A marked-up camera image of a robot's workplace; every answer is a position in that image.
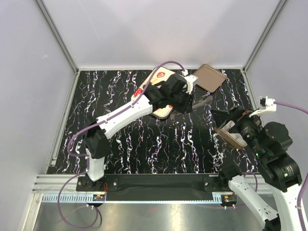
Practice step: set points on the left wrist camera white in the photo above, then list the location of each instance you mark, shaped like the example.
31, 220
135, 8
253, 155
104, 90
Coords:
191, 81

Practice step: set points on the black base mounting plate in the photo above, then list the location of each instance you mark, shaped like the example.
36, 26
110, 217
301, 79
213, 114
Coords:
120, 182

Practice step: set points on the brown tin lid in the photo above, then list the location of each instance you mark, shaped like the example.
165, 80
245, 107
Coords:
209, 78

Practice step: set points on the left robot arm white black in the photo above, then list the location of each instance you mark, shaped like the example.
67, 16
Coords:
96, 139

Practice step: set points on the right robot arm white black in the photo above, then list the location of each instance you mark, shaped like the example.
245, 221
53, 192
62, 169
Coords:
269, 144

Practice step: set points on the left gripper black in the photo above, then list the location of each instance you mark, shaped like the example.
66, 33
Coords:
186, 107

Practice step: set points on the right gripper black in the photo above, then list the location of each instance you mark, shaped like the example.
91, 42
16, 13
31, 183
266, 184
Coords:
237, 114

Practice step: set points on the brown tin box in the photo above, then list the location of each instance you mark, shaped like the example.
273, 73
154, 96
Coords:
234, 139

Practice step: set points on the black metal tongs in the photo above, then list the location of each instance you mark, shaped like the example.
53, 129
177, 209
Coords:
197, 104

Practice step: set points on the strawberry pattern white tray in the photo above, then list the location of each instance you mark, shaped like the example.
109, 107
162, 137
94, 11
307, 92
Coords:
162, 74

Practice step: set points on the white cable duct left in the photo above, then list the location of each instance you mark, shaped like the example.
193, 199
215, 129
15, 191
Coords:
73, 198

